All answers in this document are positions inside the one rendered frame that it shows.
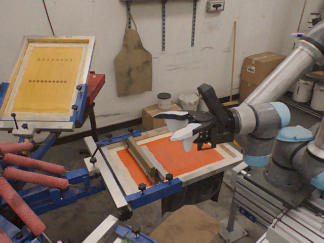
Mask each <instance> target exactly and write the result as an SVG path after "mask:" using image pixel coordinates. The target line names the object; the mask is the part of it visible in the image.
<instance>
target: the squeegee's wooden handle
mask: <svg viewBox="0 0 324 243"><path fill-rule="evenodd" d="M128 146H129V148H130V149H131V151H132V152H133V153H134V155H135V156H136V158H137V159H138V160H139V162H140V163H141V165H143V167H144V168H145V170H146V171H147V172H148V173H149V174H150V175H151V176H152V178H154V177H155V166H154V165H153V163H152V162H151V161H150V159H149V158H148V157H147V156H146V154H145V153H144V152H143V150H142V149H141V148H140V147H139V146H138V145H137V143H136V142H135V141H134V140H133V138H132V137H128Z"/></svg>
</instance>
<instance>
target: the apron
mask: <svg viewBox="0 0 324 243"><path fill-rule="evenodd" d="M129 16H131V19H132V21H133V23H134V26H135V30H133V29H129V30H128V31H127V26H128V20H129ZM114 65H115V75H116V85H117V96H125V95H129V94H133V93H144V92H145V91H152V55H151V53H150V52H148V51H147V50H146V49H145V48H143V45H142V42H141V39H140V37H139V34H138V32H137V27H136V24H135V21H134V19H133V17H132V15H131V13H128V17H127V22H126V28H125V35H124V40H123V48H122V50H121V52H120V53H119V54H118V56H117V57H116V58H115V60H114Z"/></svg>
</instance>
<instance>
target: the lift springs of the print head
mask: <svg viewBox="0 0 324 243"><path fill-rule="evenodd" d="M34 146H39V145H33V144H32V143H30V142H29V143H20V144H12V143H11V142H4V143H0V157H2V158H3V159H2V161H3V162H4V163H8V164H12V165H17V166H22V167H26V168H31V169H36V170H40V171H45V172H49V173H54V174H59V175H61V174H62V173H63V172H69V171H65V170H64V167H63V166H60V165H56V164H52V163H48V162H45V161H40V160H36V159H32V158H27V157H23V156H19V155H15V154H12V153H17V152H23V151H30V150H32V149H33V147H34ZM2 155H4V156H2ZM0 173H2V176H3V177H0V195H1V196H2V197H3V198H4V199H5V200H6V202H7V203H8V204H9V205H10V206H11V207H12V209H13V210H14V211H15V212H16V213H17V215H18V216H19V217H20V218H21V220H22V221H23V222H24V223H25V224H26V225H27V226H28V227H29V228H30V230H31V231H32V232H33V233H34V234H35V235H40V234H42V235H43V236H44V237H45V238H46V239H47V241H48V242H49V243H52V242H51V240H50V239H49V238H48V237H47V236H46V235H45V234H44V233H43V231H44V230H46V226H45V224H43V223H42V221H41V220H40V219H39V217H38V216H37V215H36V214H35V213H34V212H33V210H32V209H31V208H30V207H29V206H28V205H27V203H26V202H25V201H24V200H23V199H22V198H21V196H20V195H19V194H17V192H16V191H15V190H14V188H13V187H12V186H11V185H10V184H9V183H8V181H7V180H6V179H11V180H17V181H22V182H28V183H33V184H39V185H44V186H50V187H56V188H61V189H65V188H67V186H72V187H78V188H83V189H88V187H83V186H75V185H70V184H68V180H67V179H63V178H59V177H54V176H49V175H44V174H39V173H32V172H27V171H23V170H18V169H12V168H8V167H7V168H5V169H4V171H0ZM5 178H6V179H5ZM0 243H13V242H12V240H11V239H10V238H9V237H8V236H7V235H6V234H5V233H4V231H3V230H2V229H1V227H0Z"/></svg>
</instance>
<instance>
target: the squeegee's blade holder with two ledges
mask: <svg viewBox="0 0 324 243"><path fill-rule="evenodd" d="M128 150H129V152H130V153H131V155H132V156H133V158H134V159H135V160H136V162H137V163H138V165H139V167H140V168H141V169H142V170H143V172H144V173H145V174H146V176H148V175H147V173H146V172H147V171H146V170H145V168H144V167H143V165H141V163H140V162H139V160H138V159H137V158H136V156H135V155H134V153H133V152H132V151H131V149H130V148H128Z"/></svg>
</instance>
